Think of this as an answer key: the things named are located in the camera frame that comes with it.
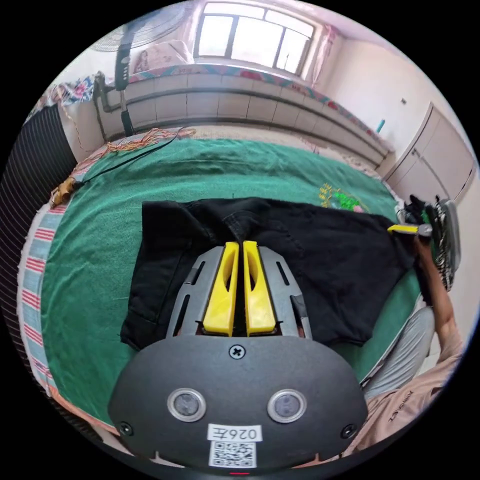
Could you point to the person's right forearm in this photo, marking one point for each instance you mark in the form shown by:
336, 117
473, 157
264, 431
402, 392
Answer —
440, 300

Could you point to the floral cloth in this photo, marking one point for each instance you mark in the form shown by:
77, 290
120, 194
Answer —
77, 90

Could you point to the standing fan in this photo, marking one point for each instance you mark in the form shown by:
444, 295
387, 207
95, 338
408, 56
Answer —
123, 63

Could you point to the pink curtain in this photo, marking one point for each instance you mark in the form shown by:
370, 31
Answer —
323, 52

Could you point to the window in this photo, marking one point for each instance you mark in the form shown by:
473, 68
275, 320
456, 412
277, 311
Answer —
255, 37

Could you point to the person's body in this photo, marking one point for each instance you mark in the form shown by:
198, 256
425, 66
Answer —
408, 397

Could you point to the bed with green blanket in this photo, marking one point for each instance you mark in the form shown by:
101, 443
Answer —
97, 262

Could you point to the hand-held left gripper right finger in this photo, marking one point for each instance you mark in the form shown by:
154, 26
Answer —
258, 303

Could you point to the tiled sleeping platform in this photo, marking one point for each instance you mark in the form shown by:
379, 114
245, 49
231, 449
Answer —
240, 101

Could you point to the person's right hand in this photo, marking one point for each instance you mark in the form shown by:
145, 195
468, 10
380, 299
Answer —
424, 253

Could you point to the white cupboard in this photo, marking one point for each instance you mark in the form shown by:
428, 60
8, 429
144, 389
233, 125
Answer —
438, 157

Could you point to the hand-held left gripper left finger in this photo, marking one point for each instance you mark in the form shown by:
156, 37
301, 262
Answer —
219, 300

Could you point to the black ribbed screen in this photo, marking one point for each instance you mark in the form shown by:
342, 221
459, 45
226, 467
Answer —
33, 150

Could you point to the folded pink quilt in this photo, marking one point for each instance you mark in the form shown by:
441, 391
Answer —
165, 56

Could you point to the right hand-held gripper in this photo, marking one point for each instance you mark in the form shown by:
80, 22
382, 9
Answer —
424, 230

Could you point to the pile of clothes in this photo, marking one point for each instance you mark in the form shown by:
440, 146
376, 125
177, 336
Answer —
444, 243

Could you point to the black pants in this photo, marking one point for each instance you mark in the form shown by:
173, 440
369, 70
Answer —
337, 270

